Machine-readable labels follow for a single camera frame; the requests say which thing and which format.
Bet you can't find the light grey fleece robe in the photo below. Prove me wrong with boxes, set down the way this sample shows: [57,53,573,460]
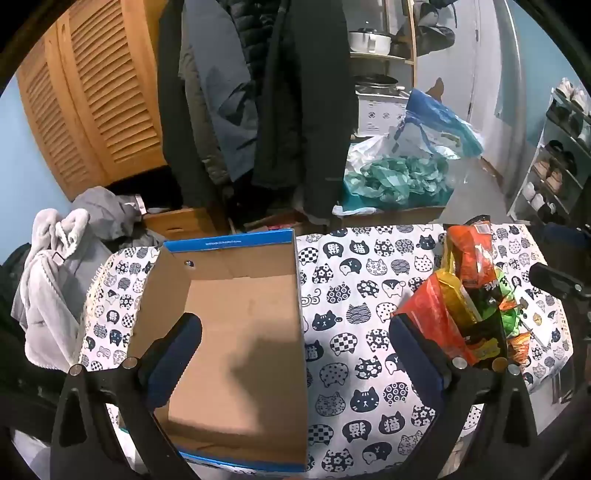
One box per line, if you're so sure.
[11,208,116,371]

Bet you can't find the small orange snack packet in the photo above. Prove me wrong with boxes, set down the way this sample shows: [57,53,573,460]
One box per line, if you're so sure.
[507,332,537,366]

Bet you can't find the black clothing pile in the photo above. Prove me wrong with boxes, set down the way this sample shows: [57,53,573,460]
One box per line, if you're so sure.
[0,244,34,326]

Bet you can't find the black pan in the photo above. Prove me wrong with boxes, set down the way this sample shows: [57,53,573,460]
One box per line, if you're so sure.
[355,74,400,96]

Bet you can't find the black puffer jacket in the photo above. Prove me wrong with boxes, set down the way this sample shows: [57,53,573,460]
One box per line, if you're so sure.
[217,0,279,86]

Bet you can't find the wooden shelf rack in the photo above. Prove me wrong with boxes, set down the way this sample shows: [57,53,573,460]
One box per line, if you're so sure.
[348,0,420,139]

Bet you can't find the blue plastic bag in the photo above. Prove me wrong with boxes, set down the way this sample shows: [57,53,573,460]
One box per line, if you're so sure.
[392,88,484,160]

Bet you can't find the cardboard box with blue rim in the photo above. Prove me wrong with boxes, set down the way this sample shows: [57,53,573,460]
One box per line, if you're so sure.
[124,228,309,472]

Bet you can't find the wooden crate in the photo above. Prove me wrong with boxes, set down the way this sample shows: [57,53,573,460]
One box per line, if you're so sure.
[142,208,223,241]

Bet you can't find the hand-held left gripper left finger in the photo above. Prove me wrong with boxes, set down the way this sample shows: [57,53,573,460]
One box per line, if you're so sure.
[50,313,204,480]

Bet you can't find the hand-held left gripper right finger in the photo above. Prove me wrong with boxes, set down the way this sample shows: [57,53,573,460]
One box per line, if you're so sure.
[389,315,539,480]

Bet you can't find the green snack packet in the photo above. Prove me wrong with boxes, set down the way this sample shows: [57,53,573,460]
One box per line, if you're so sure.
[496,272,532,337]

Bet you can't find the wooden louvered cabinet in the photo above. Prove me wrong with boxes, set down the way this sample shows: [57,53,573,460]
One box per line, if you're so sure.
[16,0,169,200]

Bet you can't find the grey jacket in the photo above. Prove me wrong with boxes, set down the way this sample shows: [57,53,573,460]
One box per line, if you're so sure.
[180,0,260,185]

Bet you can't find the dark green coat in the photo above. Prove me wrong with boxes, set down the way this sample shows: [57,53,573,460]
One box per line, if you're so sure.
[157,0,222,210]

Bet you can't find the white cooking pot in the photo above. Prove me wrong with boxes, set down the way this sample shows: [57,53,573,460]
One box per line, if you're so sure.
[349,29,394,55]

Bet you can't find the large orange black snack packet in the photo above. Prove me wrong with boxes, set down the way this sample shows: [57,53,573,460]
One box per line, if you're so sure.
[444,220,509,365]

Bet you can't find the dark hanging hats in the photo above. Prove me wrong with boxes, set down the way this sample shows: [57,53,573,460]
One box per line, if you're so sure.
[414,0,458,52]

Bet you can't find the collection of shoes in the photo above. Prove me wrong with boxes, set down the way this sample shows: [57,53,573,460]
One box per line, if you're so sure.
[522,78,591,217]

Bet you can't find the cat print tablecloth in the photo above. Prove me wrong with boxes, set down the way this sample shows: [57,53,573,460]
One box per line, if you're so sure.
[76,222,573,476]

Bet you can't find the long black coat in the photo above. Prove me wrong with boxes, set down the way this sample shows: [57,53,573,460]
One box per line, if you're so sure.
[252,0,360,228]

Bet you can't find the grey hoodie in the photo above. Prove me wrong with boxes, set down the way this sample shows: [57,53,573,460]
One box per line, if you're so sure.
[71,186,163,252]

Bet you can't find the brown cardboard carton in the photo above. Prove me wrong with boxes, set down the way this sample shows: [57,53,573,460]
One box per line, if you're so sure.
[341,205,447,230]

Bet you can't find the red snack packet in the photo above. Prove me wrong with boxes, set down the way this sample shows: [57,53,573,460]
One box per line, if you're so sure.
[392,273,481,366]

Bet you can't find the metal shoe rack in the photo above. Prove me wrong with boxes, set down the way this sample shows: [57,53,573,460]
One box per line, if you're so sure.
[507,78,591,228]

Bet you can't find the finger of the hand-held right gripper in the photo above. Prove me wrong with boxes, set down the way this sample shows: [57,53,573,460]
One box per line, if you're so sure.
[542,222,591,251]
[529,262,585,302]

